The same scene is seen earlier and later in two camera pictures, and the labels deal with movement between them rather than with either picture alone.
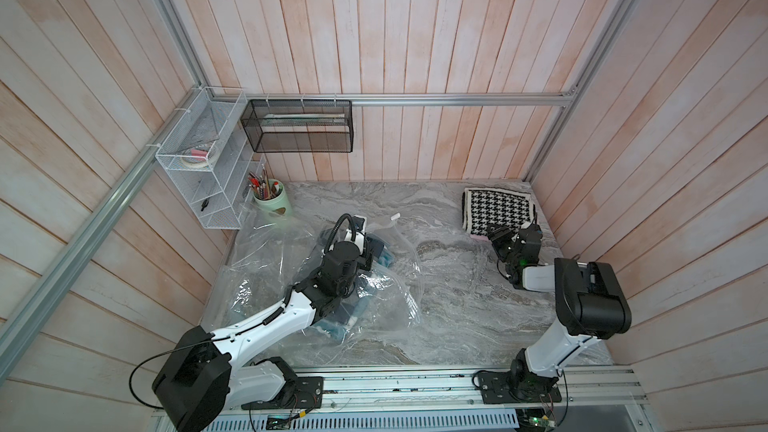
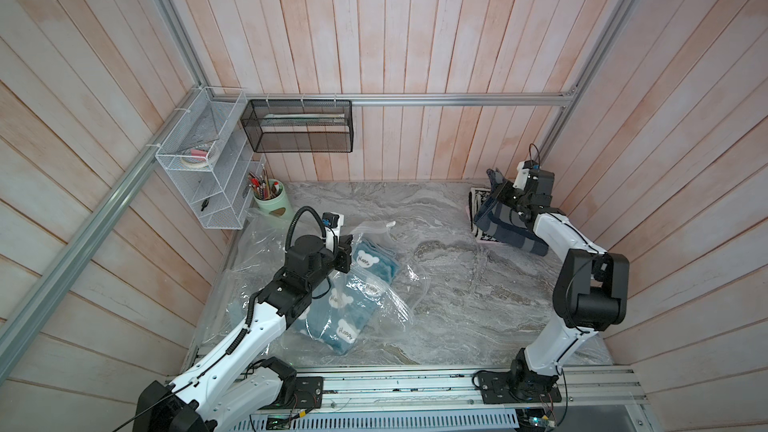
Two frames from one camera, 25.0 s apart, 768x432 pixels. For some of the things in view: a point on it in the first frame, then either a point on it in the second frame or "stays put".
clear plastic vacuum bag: (266, 261) stays put
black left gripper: (367, 258) -> (343, 254)
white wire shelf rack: (213, 155) stays put
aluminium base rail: (455, 387) stays put
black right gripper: (500, 236) -> (501, 193)
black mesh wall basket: (299, 126) stays put
